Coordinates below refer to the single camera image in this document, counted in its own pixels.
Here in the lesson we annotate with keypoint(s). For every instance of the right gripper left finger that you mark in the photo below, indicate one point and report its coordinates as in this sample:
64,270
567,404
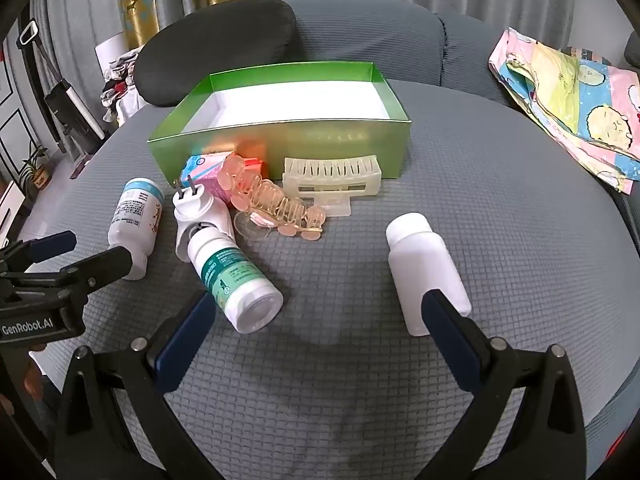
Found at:
92,439

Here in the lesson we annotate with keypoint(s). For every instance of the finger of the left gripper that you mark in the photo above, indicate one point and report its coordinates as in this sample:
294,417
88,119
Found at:
20,255
90,274

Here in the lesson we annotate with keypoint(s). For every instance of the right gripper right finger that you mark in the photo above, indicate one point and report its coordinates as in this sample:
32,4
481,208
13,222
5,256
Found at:
547,439

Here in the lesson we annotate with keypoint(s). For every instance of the white bottle blue label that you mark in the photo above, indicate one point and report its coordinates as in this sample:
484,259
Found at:
135,223

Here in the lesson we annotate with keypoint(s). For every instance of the white plug adapter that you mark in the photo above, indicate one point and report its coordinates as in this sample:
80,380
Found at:
196,208

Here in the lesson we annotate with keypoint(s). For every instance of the white bottle green label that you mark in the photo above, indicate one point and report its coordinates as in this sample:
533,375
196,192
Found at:
247,298

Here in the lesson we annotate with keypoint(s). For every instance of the pink pouch red cap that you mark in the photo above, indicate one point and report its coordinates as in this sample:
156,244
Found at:
204,169

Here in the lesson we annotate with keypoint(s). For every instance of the plain white bottle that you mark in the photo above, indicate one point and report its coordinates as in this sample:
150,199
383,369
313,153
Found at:
419,262

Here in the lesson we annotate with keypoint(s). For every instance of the pink orange hair claw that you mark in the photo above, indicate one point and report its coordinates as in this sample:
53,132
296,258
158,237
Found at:
262,200

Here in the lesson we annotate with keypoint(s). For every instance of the cream hair claw clip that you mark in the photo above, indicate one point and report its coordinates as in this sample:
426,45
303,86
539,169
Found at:
332,183

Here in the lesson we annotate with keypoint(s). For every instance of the person's hand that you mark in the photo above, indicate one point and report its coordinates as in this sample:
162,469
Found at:
26,375

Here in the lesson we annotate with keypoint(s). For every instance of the potted plant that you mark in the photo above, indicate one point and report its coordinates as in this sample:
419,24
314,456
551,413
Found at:
35,174

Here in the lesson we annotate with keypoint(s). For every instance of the black stick vacuum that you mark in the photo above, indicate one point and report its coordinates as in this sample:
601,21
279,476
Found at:
63,100

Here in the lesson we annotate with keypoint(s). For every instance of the pile of clothes bags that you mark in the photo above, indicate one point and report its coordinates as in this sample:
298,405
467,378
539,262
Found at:
120,96

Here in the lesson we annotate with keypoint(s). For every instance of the black round cushion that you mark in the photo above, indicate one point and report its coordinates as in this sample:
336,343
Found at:
225,36

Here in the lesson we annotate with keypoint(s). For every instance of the grey sofa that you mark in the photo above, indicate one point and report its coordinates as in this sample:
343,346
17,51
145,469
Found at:
335,387

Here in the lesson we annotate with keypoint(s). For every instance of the colourful cartoon cloth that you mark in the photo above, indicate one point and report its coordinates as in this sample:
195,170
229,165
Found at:
589,108

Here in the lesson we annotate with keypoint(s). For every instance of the green cardboard box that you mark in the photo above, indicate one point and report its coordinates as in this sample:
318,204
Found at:
308,110

